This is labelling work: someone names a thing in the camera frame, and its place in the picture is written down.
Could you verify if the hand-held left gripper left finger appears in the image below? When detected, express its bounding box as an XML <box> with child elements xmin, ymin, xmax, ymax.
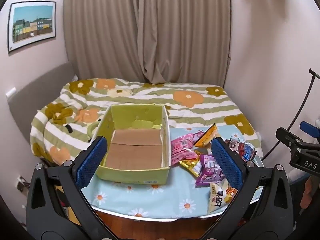
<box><xmin>26</xmin><ymin>135</ymin><xmax>118</xmax><ymax>240</ymax></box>

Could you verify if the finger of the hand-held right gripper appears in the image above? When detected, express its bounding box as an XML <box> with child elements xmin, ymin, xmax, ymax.
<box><xmin>300</xmin><ymin>121</ymin><xmax>320</xmax><ymax>138</ymax></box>
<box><xmin>276</xmin><ymin>127</ymin><xmax>320</xmax><ymax>153</ymax></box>

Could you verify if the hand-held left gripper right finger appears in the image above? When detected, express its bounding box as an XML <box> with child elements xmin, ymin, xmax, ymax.
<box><xmin>205</xmin><ymin>137</ymin><xmax>293</xmax><ymax>240</ymax></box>

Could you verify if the orange and cream snack packet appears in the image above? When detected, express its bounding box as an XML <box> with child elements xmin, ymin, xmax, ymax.
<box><xmin>194</xmin><ymin>123</ymin><xmax>222</xmax><ymax>148</ymax></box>

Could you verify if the green cardboard box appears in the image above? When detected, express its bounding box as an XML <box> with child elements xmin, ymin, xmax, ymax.
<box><xmin>89</xmin><ymin>104</ymin><xmax>172</xmax><ymax>185</ymax></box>

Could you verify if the pink striped snack packet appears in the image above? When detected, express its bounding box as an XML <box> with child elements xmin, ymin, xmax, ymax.
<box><xmin>171</xmin><ymin>147</ymin><xmax>200</xmax><ymax>167</ymax></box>

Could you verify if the person's right hand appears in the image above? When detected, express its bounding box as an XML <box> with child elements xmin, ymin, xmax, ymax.
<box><xmin>301</xmin><ymin>175</ymin><xmax>317</xmax><ymax>209</ymax></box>

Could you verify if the purple snack packet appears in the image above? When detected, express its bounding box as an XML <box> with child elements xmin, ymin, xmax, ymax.
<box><xmin>195</xmin><ymin>154</ymin><xmax>227</xmax><ymax>187</ymax></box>

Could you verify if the red and blue snack packet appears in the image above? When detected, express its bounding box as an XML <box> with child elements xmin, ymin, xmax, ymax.
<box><xmin>228</xmin><ymin>136</ymin><xmax>257</xmax><ymax>162</ymax></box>

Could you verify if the white and yellow snack packet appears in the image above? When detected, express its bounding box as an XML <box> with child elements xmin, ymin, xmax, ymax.
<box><xmin>207</xmin><ymin>181</ymin><xmax>238</xmax><ymax>215</ymax></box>

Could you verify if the gold snack packet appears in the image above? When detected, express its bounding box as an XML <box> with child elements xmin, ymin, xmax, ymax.
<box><xmin>178</xmin><ymin>155</ymin><xmax>203</xmax><ymax>178</ymax></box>

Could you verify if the dark pink snack packet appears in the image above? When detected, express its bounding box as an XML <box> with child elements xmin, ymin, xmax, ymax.
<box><xmin>171</xmin><ymin>131</ymin><xmax>204</xmax><ymax>153</ymax></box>

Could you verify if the blue daisy tablecloth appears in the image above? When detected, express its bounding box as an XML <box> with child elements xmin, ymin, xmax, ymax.
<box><xmin>81</xmin><ymin>124</ymin><xmax>263</xmax><ymax>220</ymax></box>

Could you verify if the striped floral blanket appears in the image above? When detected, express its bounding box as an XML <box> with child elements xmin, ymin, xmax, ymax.
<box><xmin>29</xmin><ymin>77</ymin><xmax>263</xmax><ymax>166</ymax></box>

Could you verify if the grey headboard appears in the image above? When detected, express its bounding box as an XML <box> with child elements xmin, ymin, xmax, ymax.
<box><xmin>7</xmin><ymin>61</ymin><xmax>81</xmax><ymax>153</ymax></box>

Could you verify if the beige curtain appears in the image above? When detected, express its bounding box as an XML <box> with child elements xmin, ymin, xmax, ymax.
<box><xmin>62</xmin><ymin>0</ymin><xmax>232</xmax><ymax>85</ymax></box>

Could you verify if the black cable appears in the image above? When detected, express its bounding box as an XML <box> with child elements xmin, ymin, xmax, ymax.
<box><xmin>260</xmin><ymin>68</ymin><xmax>320</xmax><ymax>161</ymax></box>

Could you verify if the framed wall poster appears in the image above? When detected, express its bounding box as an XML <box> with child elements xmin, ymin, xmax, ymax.
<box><xmin>7</xmin><ymin>1</ymin><xmax>57</xmax><ymax>54</ymax></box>

